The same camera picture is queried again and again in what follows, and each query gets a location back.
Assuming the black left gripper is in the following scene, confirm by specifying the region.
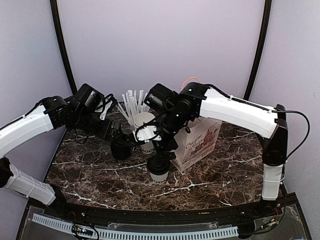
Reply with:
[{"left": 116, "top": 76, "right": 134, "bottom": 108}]
[{"left": 72, "top": 109, "right": 123, "bottom": 143}]

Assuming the stack of white paper cups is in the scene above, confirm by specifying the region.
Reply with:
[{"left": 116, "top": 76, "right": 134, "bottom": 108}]
[{"left": 133, "top": 112, "right": 155, "bottom": 155}]

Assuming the single black cup lid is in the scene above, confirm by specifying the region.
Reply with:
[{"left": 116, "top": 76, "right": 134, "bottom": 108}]
[{"left": 147, "top": 157, "right": 170, "bottom": 175}]

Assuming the printed paper takeout bag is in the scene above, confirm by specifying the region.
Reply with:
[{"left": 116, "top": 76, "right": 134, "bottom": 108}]
[{"left": 171, "top": 117, "right": 222, "bottom": 172}]

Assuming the stack of black cup lids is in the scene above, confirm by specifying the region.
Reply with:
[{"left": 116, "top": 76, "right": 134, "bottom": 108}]
[{"left": 110, "top": 138, "right": 131, "bottom": 160}]

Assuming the single white paper cup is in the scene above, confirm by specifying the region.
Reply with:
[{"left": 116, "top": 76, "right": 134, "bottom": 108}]
[{"left": 150, "top": 171, "right": 169, "bottom": 184}]

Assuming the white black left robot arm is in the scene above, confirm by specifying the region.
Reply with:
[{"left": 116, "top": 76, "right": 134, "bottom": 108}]
[{"left": 0, "top": 94, "right": 120, "bottom": 218}]

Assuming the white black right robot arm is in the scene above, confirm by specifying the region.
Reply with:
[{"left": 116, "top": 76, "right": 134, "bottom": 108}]
[{"left": 133, "top": 82, "right": 290, "bottom": 217}]

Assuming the white cup holding straws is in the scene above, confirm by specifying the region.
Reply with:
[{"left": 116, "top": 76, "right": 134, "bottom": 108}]
[{"left": 128, "top": 120, "right": 136, "bottom": 132}]

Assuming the bundle of wrapped white straws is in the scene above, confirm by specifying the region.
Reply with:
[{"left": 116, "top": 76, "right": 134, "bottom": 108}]
[{"left": 116, "top": 89, "right": 150, "bottom": 125}]

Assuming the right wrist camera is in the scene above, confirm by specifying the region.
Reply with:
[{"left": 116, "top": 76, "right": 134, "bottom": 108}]
[{"left": 143, "top": 83, "right": 178, "bottom": 114}]

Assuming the black front table rail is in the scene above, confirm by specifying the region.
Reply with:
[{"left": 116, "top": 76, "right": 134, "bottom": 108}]
[{"left": 47, "top": 183, "right": 297, "bottom": 225}]

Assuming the grey slotted cable duct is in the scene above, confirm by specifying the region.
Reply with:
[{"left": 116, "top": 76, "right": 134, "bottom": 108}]
[{"left": 31, "top": 213, "right": 239, "bottom": 240}]

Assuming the black left corner post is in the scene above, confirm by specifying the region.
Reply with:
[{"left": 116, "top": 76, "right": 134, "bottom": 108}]
[{"left": 49, "top": 0, "right": 78, "bottom": 94}]

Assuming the black corner post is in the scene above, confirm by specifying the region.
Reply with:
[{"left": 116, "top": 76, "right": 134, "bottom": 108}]
[
  {"left": 243, "top": 0, "right": 273, "bottom": 100},
  {"left": 49, "top": 0, "right": 78, "bottom": 94}
]

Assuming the black right corner post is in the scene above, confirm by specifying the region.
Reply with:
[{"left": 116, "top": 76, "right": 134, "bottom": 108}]
[{"left": 243, "top": 0, "right": 273, "bottom": 100}]

